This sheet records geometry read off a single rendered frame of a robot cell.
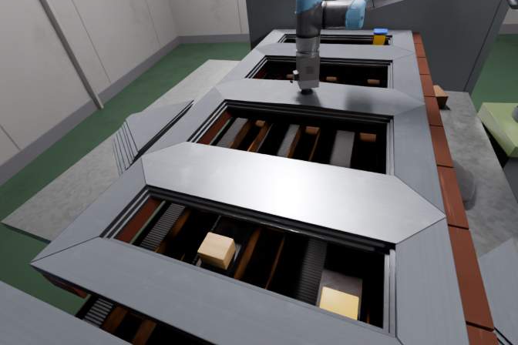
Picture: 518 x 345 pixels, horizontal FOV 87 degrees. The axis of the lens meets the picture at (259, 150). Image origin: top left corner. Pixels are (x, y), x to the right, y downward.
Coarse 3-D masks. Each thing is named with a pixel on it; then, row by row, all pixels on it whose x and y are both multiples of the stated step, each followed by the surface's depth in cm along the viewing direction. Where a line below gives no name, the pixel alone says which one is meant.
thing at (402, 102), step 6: (396, 90) 92; (396, 96) 89; (402, 96) 89; (408, 96) 89; (396, 102) 86; (402, 102) 86; (408, 102) 86; (414, 102) 85; (396, 108) 84; (402, 108) 83; (408, 108) 83; (414, 108) 83; (396, 114) 81
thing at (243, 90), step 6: (240, 84) 107; (246, 84) 107; (252, 84) 106; (234, 90) 103; (240, 90) 103; (246, 90) 103; (252, 90) 102; (228, 96) 100; (234, 96) 100; (240, 96) 99; (246, 96) 99
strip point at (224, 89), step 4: (236, 80) 110; (240, 80) 110; (220, 84) 109; (224, 84) 109; (228, 84) 108; (232, 84) 108; (236, 84) 108; (216, 88) 107; (220, 88) 106; (224, 88) 106; (228, 88) 106; (232, 88) 105; (220, 92) 103; (224, 92) 103; (228, 92) 102; (224, 96) 100
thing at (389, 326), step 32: (320, 64) 123; (352, 64) 118; (384, 64) 114; (160, 192) 66; (128, 224) 61; (288, 224) 56; (160, 256) 52; (384, 256) 50; (256, 288) 46; (384, 288) 45; (352, 320) 42; (384, 320) 42
